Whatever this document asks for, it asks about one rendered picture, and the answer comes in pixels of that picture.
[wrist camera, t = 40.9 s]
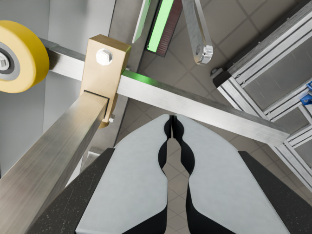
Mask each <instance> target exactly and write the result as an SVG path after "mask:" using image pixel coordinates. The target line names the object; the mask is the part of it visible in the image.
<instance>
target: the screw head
mask: <svg viewBox="0 0 312 234"><path fill-rule="evenodd" d="M96 58H97V62H98V63H100V64H101V65H103V66H104V65H108V64H110V63H111V62H112V60H113V55H112V53H111V51H110V50H108V49H106V48H102V49H100V50H98V52H97V54H96Z"/></svg>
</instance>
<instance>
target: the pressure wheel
mask: <svg viewBox="0 0 312 234"><path fill-rule="evenodd" d="M48 71H49V57H48V53H47V51H46V48H45V46H44V45H43V43H42V42H41V40H40V39H39V38H38V37H37V36H36V34H34V33H33V32H32V31H31V30H30V29H28V28H27V27H25V26H23V25H21V24H19V23H16V22H13V21H8V20H0V91H3V92H8V93H18V92H23V91H26V90H28V89H29V88H31V87H33V86H35V85H36V84H38V83H39V82H41V81H42V80H43V79H44V78H45V77H46V75H47V74H48Z"/></svg>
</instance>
